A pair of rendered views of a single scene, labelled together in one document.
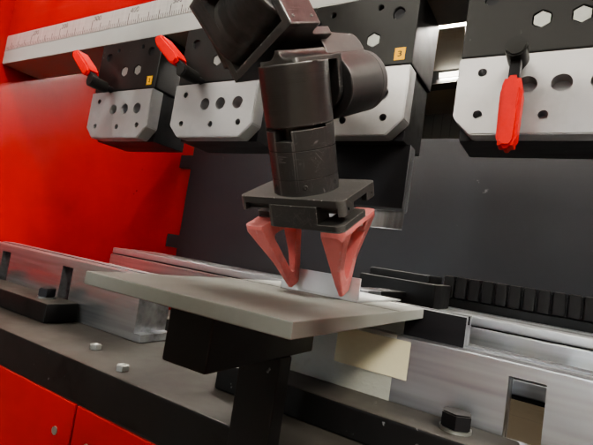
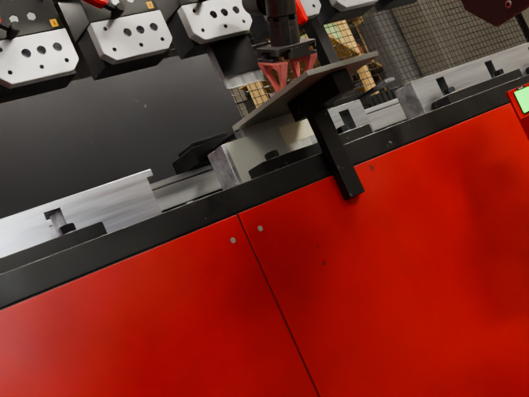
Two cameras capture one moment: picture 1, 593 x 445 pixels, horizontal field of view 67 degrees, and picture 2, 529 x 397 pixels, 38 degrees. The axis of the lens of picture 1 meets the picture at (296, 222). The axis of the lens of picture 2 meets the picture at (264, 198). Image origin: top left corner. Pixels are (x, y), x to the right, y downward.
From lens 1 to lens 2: 142 cm
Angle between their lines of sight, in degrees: 67
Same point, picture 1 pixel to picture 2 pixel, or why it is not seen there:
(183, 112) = (112, 41)
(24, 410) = (199, 253)
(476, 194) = (141, 110)
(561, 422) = (357, 118)
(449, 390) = not seen: hidden behind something
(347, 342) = (286, 132)
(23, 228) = not seen: outside the picture
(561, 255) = (208, 131)
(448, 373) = not seen: hidden behind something
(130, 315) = (150, 204)
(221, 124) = (150, 43)
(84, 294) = (90, 219)
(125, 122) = (51, 60)
